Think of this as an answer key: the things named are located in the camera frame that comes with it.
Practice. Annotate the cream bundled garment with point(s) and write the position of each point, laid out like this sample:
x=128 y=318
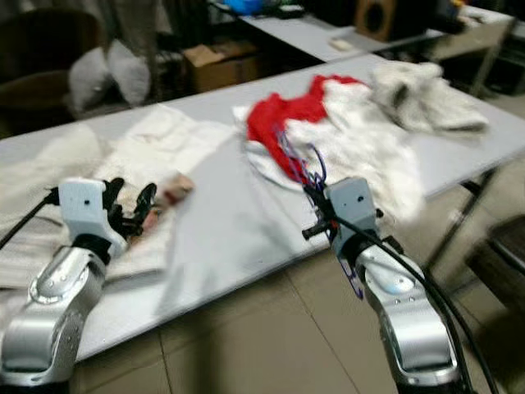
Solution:
x=418 y=94

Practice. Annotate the white remote control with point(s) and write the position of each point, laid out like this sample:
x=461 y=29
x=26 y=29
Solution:
x=341 y=43

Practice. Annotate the blue plastic item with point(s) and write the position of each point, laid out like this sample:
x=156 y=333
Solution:
x=243 y=6

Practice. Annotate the grey desk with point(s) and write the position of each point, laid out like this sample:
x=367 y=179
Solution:
x=303 y=37

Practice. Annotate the wooden speaker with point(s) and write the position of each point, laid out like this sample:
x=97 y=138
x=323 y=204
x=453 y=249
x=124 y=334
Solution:
x=381 y=18

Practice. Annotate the grey textured post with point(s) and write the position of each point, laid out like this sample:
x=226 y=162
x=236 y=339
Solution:
x=138 y=23

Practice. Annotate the white crumpled shirt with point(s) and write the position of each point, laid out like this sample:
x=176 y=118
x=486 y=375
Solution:
x=361 y=139

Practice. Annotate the grey pillow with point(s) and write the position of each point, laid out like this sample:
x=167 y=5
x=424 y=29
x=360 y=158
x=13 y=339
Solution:
x=130 y=72
x=90 y=78

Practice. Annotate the plain red garment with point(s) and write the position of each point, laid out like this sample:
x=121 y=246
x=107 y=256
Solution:
x=283 y=115

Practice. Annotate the brown armchair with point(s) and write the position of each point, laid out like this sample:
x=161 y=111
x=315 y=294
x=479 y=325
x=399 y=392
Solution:
x=41 y=49

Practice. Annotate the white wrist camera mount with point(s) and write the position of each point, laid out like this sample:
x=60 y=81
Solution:
x=351 y=201
x=86 y=209

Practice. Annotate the flat black device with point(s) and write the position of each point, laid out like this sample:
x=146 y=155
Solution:
x=287 y=11

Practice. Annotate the purple plastic hanger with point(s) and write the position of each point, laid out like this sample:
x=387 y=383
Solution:
x=325 y=164

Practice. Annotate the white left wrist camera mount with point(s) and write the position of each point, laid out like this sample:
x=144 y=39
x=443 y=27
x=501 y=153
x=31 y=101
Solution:
x=86 y=209

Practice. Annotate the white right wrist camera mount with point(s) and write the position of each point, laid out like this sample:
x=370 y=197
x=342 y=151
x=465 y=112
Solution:
x=351 y=201

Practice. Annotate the open brown cardboard box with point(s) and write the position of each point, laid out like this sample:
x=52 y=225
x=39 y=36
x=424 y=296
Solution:
x=220 y=70

